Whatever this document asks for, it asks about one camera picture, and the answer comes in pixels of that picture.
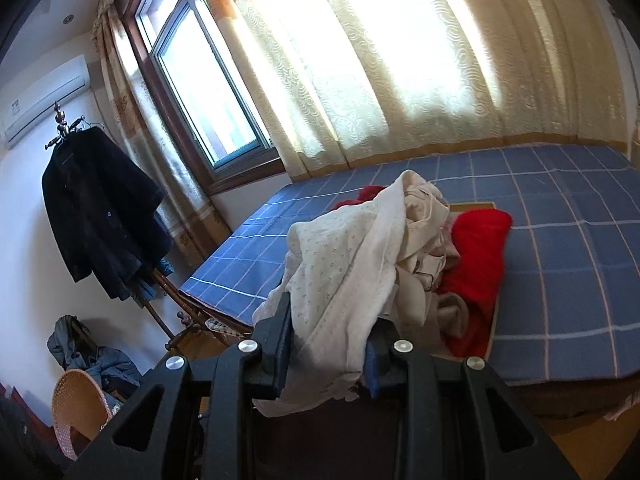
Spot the beige white underwear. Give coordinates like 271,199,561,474
395,170,469,358

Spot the bright red underwear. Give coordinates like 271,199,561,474
434,208,514,360

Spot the white dotted cotton garment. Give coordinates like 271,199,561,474
253,171,406,417

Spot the dark red garment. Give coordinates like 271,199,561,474
332,185,384,210

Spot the woven rattan basket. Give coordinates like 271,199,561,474
51,370,113,460

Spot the grey jacket on floor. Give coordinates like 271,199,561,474
47,315,142,400

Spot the wooden coat rack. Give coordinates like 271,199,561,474
43,102,237,354

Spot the dark wooden desk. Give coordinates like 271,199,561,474
150,268,640,480

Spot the blue plaid table cloth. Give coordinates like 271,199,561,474
178,143,640,387

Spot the yellow cardboard tray box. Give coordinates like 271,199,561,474
439,200,501,363

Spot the dark navy hanging coat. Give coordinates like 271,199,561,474
40,126,176,304

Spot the beige patterned curtain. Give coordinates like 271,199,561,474
205,0,629,180

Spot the window with brown frame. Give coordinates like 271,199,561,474
116,0,284,194

